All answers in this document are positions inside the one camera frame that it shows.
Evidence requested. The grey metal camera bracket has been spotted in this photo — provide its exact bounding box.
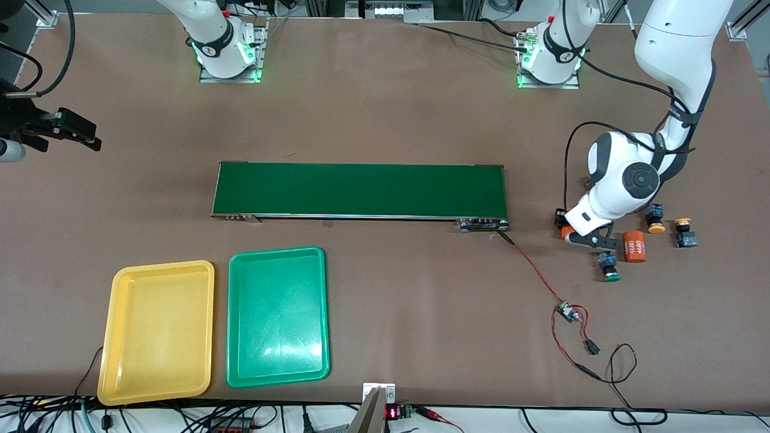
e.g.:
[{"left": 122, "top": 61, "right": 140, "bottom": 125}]
[{"left": 348, "top": 382, "right": 396, "bottom": 433}]

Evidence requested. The green conveyor belt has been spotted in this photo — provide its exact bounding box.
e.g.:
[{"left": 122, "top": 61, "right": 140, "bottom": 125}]
[{"left": 211, "top": 161, "right": 510, "bottom": 233}]

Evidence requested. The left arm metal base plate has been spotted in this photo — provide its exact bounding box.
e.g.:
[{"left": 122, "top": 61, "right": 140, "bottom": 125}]
[{"left": 516, "top": 30, "right": 581, "bottom": 90}]

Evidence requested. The red clip lead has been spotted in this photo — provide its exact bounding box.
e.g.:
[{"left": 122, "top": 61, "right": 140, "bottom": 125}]
[{"left": 415, "top": 407, "right": 465, "bottom": 433}]

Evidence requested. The aluminium profile post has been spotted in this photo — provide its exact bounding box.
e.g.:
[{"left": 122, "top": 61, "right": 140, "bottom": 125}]
[
  {"left": 21, "top": 0, "right": 61, "bottom": 28},
  {"left": 727, "top": 0, "right": 770, "bottom": 41}
]

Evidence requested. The thin black looped cable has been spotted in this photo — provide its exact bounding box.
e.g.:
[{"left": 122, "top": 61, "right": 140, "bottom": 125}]
[{"left": 593, "top": 344, "right": 668, "bottom": 428}]

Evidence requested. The black base power cable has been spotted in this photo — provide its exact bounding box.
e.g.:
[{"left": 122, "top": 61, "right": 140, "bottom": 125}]
[{"left": 415, "top": 18, "right": 530, "bottom": 52}]

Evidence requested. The aluminium table edge rail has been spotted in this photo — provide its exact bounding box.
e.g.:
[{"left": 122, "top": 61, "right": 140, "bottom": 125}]
[{"left": 12, "top": 24, "right": 43, "bottom": 88}]

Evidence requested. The green plastic tray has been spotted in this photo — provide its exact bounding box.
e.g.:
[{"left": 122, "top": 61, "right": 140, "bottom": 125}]
[{"left": 226, "top": 246, "right": 331, "bottom": 389}]

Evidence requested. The yellow plastic tray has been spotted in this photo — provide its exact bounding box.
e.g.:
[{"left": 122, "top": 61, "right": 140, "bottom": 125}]
[{"left": 97, "top": 260, "right": 215, "bottom": 407}]

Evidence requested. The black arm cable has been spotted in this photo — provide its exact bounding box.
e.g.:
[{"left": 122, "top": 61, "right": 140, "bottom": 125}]
[
  {"left": 0, "top": 0, "right": 76, "bottom": 98},
  {"left": 564, "top": 36, "right": 701, "bottom": 211}
]

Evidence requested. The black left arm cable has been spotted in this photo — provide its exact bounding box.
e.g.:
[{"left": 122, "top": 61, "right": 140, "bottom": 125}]
[{"left": 564, "top": 36, "right": 701, "bottom": 211}]

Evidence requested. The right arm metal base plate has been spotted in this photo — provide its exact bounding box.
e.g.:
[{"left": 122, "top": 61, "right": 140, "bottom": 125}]
[{"left": 200, "top": 18, "right": 268, "bottom": 84}]

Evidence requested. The red and black wire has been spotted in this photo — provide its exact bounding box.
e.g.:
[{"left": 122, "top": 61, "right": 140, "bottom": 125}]
[{"left": 496, "top": 230, "right": 602, "bottom": 381}]

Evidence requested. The black power strip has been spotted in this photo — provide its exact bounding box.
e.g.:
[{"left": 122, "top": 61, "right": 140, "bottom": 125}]
[{"left": 205, "top": 417, "right": 256, "bottom": 433}]

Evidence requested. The green push button switch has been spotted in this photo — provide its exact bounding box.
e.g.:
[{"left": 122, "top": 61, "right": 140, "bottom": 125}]
[{"left": 597, "top": 251, "right": 621, "bottom": 283}]

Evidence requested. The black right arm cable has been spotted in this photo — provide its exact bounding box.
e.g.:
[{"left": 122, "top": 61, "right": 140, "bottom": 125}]
[{"left": 0, "top": 0, "right": 76, "bottom": 98}]

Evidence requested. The grey control box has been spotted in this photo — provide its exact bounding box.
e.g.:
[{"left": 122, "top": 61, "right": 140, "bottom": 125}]
[{"left": 346, "top": 0, "right": 434, "bottom": 23}]

